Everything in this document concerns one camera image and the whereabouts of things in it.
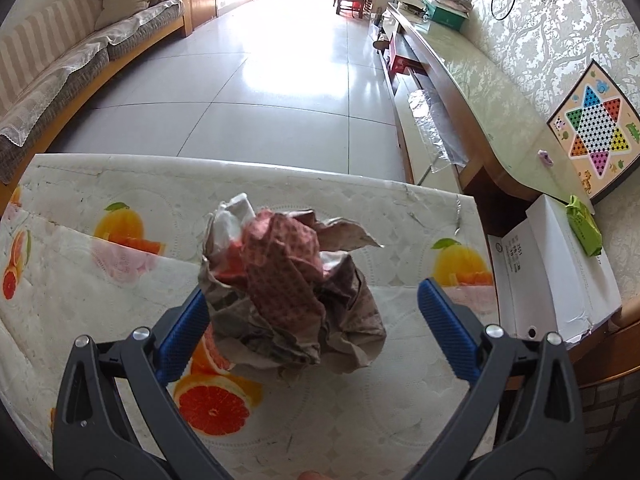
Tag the wooden sofa with striped cover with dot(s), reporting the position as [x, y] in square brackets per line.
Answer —
[50, 75]

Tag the silver plastic film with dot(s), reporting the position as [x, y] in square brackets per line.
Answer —
[432, 125]

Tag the printed paper ball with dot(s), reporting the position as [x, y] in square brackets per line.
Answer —
[290, 280]

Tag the green packet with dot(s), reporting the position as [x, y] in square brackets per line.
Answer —
[582, 225]

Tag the brown woven seat cushion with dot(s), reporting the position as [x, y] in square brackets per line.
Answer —
[610, 410]

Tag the fruit printed tablecloth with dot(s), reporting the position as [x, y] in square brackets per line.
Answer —
[100, 310]

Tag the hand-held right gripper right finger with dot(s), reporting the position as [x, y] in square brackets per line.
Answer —
[450, 330]

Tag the star checkers game board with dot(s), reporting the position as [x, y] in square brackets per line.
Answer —
[595, 130]

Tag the green box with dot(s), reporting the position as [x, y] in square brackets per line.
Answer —
[445, 16]

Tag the red box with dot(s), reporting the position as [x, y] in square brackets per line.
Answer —
[405, 60]

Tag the small pale trinket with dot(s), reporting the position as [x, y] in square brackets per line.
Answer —
[545, 157]

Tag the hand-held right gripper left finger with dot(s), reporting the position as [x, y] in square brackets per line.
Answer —
[182, 332]

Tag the long low television cabinet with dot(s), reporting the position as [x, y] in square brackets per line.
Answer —
[480, 85]

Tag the white cardboard box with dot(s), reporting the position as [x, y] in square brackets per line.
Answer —
[545, 270]

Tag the person's right hand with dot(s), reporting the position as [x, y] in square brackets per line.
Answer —
[312, 476]

